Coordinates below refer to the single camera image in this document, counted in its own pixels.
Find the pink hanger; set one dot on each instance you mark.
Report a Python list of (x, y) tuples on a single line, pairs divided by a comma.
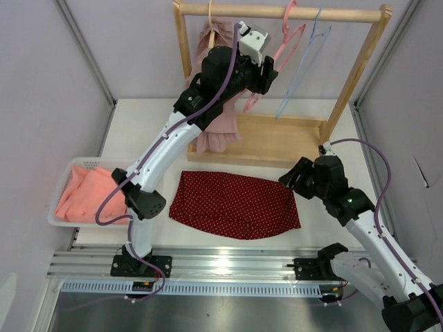
[(291, 39)]

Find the blue hanger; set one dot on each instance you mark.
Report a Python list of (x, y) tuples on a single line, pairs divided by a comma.
[(310, 55)]

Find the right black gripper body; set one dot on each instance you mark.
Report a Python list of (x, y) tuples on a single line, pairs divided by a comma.
[(320, 190)]

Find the dusty pink pleated skirt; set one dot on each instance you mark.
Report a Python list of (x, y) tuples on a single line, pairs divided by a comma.
[(223, 129)]

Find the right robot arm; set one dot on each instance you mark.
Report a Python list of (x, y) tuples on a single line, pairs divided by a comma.
[(407, 298)]

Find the wooden clothes rack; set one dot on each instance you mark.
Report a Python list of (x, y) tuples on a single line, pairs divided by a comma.
[(267, 142)]

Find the aluminium mounting rail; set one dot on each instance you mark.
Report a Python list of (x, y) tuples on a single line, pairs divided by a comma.
[(217, 264)]

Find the white slotted cable duct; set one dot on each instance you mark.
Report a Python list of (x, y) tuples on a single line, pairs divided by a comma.
[(194, 288)]

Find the red polka dot cloth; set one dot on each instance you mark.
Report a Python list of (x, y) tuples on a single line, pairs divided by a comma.
[(234, 206)]

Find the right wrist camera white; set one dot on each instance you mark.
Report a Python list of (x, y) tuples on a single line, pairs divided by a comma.
[(325, 149)]

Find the salmon orange cloth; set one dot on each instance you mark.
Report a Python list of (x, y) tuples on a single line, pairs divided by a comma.
[(84, 194)]

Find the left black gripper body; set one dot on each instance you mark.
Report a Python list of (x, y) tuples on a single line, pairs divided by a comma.
[(248, 75)]

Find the white plastic basket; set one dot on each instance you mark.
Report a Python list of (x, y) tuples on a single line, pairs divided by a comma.
[(64, 179)]

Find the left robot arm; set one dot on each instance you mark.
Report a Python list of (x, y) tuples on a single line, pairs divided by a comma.
[(224, 74)]

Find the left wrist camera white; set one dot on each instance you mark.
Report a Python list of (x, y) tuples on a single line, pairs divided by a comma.
[(252, 42)]

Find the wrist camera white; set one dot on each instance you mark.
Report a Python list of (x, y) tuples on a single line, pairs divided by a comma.
[(325, 149), (252, 42)]

